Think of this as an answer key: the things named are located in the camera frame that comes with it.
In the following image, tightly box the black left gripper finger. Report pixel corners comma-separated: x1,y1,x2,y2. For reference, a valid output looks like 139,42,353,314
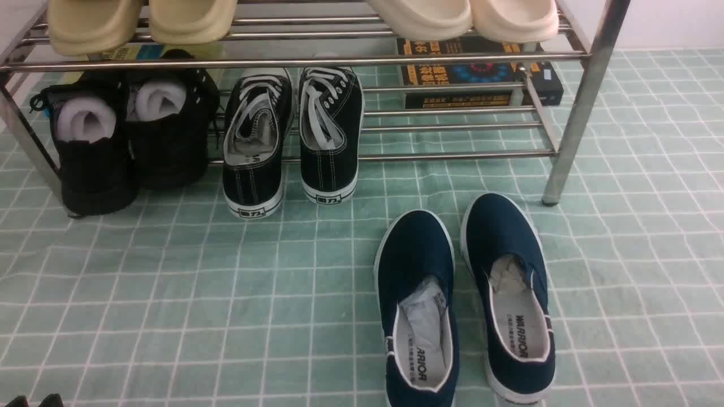
3,393,64,407

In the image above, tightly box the black canvas sneaker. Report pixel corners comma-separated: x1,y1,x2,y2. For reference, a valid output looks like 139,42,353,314
222,68,296,219
298,67,365,205

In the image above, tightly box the left navy slip-on shoe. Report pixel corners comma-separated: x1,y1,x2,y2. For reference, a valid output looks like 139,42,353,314
373,209,460,406

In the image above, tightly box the navy slip-on shoe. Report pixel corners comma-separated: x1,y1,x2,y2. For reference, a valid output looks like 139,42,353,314
460,192,556,405
373,209,460,406

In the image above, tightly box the right navy slip-on shoe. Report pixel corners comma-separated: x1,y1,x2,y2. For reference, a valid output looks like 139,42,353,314
460,192,556,405

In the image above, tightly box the silver metal shoe rack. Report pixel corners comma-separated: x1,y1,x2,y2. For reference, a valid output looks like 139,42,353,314
2,1,630,218

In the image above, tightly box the left black knit sneaker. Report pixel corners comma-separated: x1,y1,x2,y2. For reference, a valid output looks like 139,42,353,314
29,71,139,218

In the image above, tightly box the black knit sneaker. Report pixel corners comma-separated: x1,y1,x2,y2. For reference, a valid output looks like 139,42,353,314
123,67,220,190
29,71,139,218

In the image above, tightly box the right black knit sneaker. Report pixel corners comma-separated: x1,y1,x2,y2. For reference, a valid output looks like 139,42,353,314
123,67,220,190

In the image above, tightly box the left beige slide sandal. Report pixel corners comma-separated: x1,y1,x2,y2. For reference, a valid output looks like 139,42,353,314
46,1,145,56

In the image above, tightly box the beige slide sandal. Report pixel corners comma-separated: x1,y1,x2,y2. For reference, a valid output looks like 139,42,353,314
148,0,238,45
46,1,145,56

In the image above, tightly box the left cream slide sandal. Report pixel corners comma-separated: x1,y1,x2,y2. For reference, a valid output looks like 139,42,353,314
367,1,473,41

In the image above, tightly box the cream slide sandal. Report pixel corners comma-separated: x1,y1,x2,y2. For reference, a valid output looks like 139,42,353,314
469,1,559,44
367,1,473,41

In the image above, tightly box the black box with orange print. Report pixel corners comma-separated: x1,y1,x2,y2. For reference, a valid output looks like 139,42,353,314
397,36,564,109

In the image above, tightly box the right cream slide sandal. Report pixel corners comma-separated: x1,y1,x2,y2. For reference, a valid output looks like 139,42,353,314
469,1,559,44

